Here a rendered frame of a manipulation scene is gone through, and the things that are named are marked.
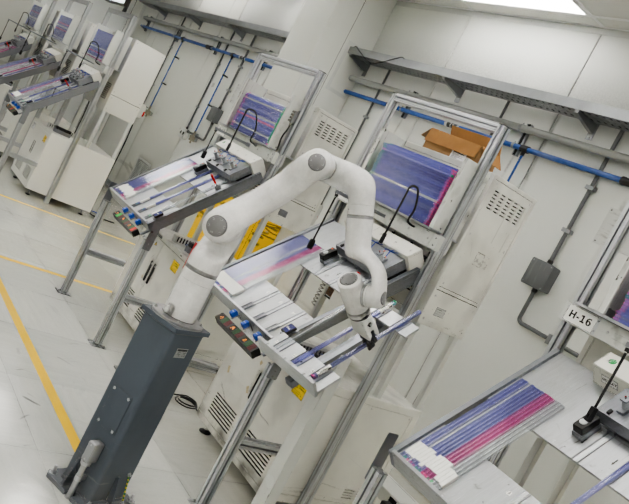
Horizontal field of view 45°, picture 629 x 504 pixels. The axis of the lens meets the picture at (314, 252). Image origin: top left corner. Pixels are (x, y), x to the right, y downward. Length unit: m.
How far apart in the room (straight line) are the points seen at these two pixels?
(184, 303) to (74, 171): 4.91
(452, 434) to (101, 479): 1.20
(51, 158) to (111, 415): 4.84
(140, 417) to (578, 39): 3.73
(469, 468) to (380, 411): 1.17
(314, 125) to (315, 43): 2.02
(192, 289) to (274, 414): 0.94
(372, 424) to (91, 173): 4.70
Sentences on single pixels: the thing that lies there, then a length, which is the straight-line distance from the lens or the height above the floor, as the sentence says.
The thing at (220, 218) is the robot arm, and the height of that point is 1.09.
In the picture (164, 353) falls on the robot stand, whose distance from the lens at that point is 2.59.
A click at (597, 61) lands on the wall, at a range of 5.10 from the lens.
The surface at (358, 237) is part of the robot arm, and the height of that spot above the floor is 1.24.
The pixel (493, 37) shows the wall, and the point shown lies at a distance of 5.75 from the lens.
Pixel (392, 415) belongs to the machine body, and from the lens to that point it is 3.49.
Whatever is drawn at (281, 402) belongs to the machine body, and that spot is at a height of 0.43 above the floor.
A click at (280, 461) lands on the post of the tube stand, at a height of 0.35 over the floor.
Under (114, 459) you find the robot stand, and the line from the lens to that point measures 2.75.
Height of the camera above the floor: 1.35
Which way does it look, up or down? 5 degrees down
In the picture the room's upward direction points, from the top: 27 degrees clockwise
